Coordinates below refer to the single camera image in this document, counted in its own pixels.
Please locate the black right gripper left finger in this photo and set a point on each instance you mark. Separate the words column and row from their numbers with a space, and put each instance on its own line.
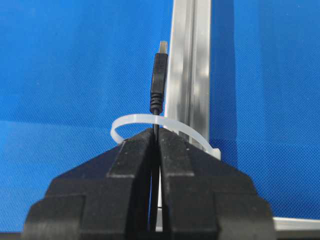
column 105, row 198

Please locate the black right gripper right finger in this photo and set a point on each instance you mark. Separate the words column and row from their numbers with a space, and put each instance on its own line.
column 204, row 198

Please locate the white zip tie loop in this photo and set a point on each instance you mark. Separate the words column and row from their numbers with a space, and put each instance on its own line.
column 172, row 124

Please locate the blue cloth mat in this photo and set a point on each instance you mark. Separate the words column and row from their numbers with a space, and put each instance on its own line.
column 69, row 68

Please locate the aluminium extrusion frame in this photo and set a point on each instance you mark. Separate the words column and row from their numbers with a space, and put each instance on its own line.
column 190, row 75

